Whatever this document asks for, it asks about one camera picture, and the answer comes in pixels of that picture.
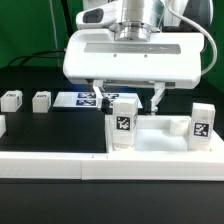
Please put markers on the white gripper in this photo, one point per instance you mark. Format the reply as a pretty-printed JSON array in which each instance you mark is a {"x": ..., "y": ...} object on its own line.
[{"x": 166, "y": 57}]

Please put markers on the white square table top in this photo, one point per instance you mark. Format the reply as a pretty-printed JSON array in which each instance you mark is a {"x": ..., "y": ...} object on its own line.
[{"x": 166, "y": 134}]

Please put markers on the white sheet with AprilTags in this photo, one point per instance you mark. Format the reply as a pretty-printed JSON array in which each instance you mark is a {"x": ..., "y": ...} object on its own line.
[{"x": 88, "y": 99}]

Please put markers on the white U-shaped obstacle fence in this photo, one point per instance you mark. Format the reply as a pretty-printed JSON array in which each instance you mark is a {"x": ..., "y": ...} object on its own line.
[{"x": 112, "y": 166}]

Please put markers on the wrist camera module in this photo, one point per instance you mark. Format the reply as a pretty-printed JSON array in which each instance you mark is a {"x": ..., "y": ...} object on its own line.
[{"x": 99, "y": 17}]

